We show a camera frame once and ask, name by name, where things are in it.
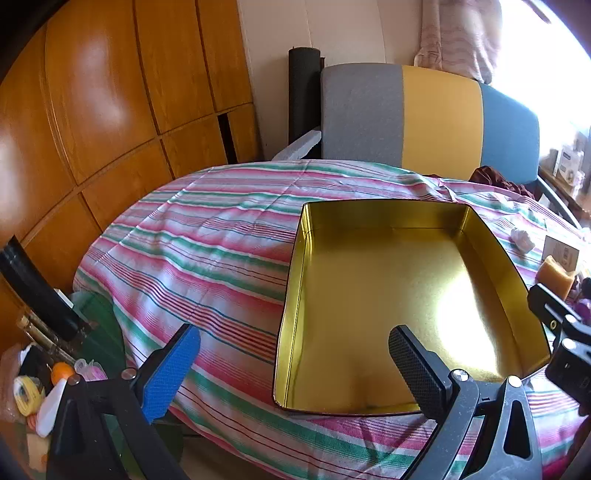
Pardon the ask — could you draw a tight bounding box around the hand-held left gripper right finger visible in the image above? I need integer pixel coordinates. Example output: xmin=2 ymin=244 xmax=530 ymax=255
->
xmin=389 ymin=325 xmax=544 ymax=480

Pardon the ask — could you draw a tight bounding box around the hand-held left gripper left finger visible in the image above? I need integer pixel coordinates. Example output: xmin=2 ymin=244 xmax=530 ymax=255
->
xmin=46 ymin=323 xmax=201 ymax=480

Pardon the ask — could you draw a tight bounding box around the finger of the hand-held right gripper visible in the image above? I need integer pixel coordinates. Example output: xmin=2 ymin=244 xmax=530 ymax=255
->
xmin=527 ymin=283 xmax=591 ymax=344
xmin=546 ymin=339 xmax=591 ymax=404

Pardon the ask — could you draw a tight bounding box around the large yellow sponge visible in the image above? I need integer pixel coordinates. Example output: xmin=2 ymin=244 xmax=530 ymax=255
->
xmin=536 ymin=256 xmax=577 ymax=301

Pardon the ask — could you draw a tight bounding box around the small cardboard box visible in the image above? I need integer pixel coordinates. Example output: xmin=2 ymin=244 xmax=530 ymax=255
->
xmin=541 ymin=234 xmax=581 ymax=273

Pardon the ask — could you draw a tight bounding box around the white wad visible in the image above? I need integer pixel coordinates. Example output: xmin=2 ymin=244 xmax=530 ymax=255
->
xmin=510 ymin=227 xmax=535 ymax=252

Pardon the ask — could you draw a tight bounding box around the gold metal tin box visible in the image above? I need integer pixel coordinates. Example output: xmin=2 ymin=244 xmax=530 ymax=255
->
xmin=271 ymin=199 xmax=552 ymax=417

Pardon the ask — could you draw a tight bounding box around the pink plastic item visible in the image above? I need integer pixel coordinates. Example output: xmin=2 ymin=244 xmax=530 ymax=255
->
xmin=74 ymin=360 xmax=108 ymax=381

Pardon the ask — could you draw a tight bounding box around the wooden shelf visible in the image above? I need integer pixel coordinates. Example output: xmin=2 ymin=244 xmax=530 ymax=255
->
xmin=538 ymin=166 xmax=591 ymax=232

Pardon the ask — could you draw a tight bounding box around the white bottle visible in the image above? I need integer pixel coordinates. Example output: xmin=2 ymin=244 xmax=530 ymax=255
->
xmin=36 ymin=383 xmax=68 ymax=437

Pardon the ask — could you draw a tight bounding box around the striped tablecloth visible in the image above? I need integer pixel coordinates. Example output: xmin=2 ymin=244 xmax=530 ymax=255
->
xmin=73 ymin=159 xmax=591 ymax=480

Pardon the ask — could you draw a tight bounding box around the yellow tape roll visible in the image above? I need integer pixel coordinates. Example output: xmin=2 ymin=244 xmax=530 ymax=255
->
xmin=13 ymin=375 xmax=46 ymax=414

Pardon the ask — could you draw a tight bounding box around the dark red cloth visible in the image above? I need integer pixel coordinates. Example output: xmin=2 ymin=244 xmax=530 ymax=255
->
xmin=468 ymin=165 xmax=536 ymax=200

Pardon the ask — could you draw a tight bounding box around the white blue carton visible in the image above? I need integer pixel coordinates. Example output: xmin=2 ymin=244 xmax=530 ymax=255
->
xmin=555 ymin=144 xmax=588 ymax=180

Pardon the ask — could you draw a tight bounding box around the black tube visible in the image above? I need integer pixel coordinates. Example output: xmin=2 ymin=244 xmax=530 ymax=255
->
xmin=0 ymin=235 xmax=88 ymax=340

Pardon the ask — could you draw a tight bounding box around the grey yellow blue chair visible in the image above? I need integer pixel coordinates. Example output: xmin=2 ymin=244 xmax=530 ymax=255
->
xmin=320 ymin=64 xmax=580 ymax=227

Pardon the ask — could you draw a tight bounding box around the wooden wardrobe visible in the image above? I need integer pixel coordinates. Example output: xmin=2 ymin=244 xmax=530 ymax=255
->
xmin=0 ymin=0 xmax=264 ymax=333

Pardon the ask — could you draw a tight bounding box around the pale patterned curtain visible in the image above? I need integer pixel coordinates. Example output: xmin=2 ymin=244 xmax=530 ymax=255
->
xmin=413 ymin=0 xmax=504 ymax=84

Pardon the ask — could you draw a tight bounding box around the black rolled mat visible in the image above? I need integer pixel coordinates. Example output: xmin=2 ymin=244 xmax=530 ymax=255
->
xmin=288 ymin=46 xmax=324 ymax=146

